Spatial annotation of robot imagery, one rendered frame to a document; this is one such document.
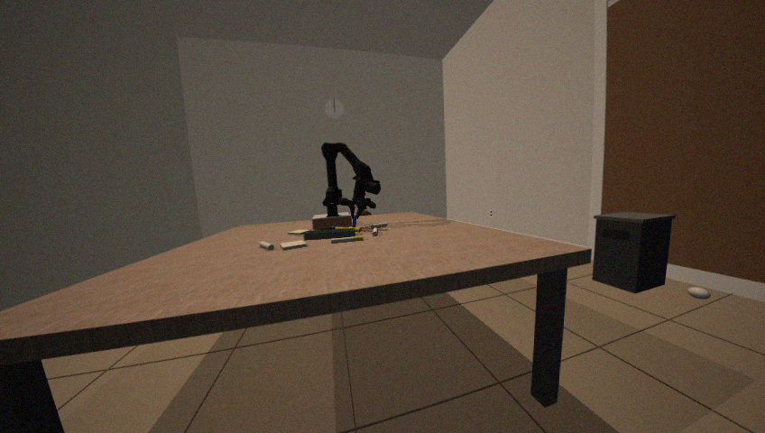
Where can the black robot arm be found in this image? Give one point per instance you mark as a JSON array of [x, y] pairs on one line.
[[364, 178]]

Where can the grey keyboard with white letter keys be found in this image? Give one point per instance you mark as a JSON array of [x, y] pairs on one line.
[[330, 233]]

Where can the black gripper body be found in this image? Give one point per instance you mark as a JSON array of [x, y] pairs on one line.
[[345, 201]]

